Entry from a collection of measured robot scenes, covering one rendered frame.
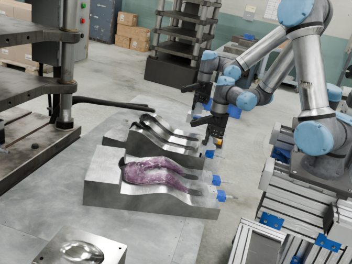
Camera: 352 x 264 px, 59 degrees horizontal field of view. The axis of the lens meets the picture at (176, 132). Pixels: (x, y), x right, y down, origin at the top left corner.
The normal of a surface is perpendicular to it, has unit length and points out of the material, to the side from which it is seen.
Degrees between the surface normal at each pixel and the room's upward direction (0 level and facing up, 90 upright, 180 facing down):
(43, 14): 90
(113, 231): 0
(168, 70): 90
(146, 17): 90
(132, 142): 90
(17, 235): 0
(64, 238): 0
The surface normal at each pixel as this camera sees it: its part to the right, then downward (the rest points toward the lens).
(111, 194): 0.06, 0.43
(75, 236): 0.18, -0.89
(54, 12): -0.24, 0.37
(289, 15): -0.78, -0.01
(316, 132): -0.75, 0.25
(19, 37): 0.95, 0.26
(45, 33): 0.62, 0.43
